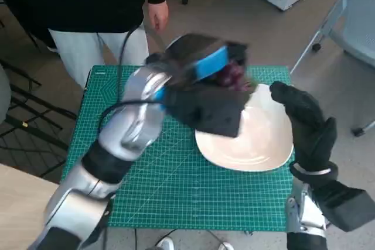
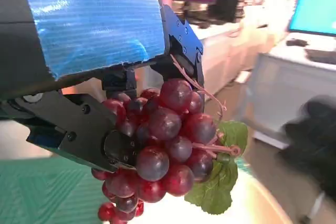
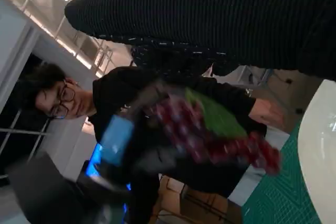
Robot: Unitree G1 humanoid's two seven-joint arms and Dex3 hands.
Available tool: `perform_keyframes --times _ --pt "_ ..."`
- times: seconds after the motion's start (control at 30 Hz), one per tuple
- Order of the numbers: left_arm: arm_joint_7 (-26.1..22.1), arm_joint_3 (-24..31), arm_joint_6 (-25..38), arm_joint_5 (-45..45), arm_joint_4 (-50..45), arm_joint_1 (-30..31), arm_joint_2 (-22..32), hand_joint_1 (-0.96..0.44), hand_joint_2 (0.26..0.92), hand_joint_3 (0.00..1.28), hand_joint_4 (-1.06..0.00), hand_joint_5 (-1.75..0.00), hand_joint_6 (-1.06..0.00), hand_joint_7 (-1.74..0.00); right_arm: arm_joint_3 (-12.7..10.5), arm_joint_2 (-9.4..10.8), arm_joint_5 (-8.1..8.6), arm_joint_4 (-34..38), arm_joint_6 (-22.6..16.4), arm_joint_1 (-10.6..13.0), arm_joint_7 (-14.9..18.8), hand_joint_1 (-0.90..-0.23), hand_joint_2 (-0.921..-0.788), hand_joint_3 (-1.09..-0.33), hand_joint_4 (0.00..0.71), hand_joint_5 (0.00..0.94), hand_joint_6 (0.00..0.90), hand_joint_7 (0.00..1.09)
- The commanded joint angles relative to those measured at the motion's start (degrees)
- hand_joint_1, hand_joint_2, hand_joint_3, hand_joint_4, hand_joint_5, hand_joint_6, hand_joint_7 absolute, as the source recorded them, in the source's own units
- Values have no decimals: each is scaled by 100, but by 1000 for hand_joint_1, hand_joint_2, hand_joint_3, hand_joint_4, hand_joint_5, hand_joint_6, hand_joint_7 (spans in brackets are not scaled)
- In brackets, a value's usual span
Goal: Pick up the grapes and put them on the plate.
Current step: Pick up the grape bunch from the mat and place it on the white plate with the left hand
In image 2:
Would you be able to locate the black keyboard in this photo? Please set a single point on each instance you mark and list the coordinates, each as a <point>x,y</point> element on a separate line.
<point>321,55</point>

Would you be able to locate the white plate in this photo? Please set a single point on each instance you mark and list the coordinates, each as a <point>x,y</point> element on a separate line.
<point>252,203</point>

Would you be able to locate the black left hand blue tape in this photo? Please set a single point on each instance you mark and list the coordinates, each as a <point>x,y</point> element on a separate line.
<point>92,24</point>

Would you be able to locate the red toy grape bunch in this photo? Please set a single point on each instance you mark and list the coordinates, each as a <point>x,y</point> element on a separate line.
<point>164,124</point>

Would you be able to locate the monitor with blue screen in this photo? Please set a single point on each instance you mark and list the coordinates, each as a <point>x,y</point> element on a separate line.
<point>315,1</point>

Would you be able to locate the green cutting mat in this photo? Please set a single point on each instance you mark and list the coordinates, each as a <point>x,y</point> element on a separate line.
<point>47,192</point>

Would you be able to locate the white desk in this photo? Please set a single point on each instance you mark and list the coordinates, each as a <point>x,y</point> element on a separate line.
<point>225,51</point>

